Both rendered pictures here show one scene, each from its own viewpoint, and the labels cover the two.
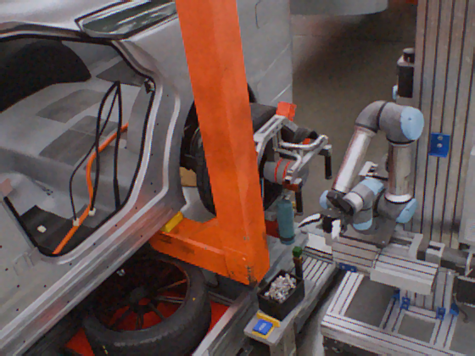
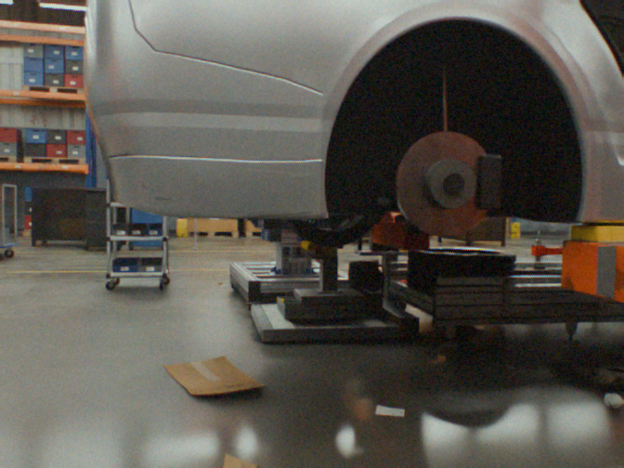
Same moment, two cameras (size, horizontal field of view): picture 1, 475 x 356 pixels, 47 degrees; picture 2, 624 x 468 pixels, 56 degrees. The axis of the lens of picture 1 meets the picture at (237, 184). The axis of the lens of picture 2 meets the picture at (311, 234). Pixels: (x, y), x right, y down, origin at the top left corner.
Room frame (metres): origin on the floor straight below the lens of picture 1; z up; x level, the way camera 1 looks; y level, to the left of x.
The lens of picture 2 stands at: (5.38, 2.31, 0.78)
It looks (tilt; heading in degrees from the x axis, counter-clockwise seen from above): 3 degrees down; 222
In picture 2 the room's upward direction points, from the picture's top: 1 degrees clockwise
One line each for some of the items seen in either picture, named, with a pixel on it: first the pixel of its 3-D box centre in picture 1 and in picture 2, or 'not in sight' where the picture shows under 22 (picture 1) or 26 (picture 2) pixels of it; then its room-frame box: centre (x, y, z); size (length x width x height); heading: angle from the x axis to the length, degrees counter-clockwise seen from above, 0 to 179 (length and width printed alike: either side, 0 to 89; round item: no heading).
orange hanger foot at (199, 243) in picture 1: (191, 229); (402, 219); (2.22, 0.28, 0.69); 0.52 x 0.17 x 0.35; 52
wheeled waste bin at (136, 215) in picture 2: not in sight; (146, 219); (0.08, -5.96, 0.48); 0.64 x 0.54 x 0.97; 63
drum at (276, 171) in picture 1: (286, 172); not in sight; (2.38, -0.26, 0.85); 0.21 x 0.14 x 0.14; 52
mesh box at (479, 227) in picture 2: not in sight; (470, 220); (-5.83, -3.27, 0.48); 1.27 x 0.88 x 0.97; 56
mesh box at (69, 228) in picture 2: not in sight; (75, 216); (0.47, -7.52, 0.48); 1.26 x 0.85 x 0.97; 144
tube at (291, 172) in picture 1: (282, 154); not in sight; (2.27, -0.24, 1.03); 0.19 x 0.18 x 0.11; 52
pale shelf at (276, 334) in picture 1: (281, 307); (385, 253); (1.83, -0.12, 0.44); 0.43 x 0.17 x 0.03; 142
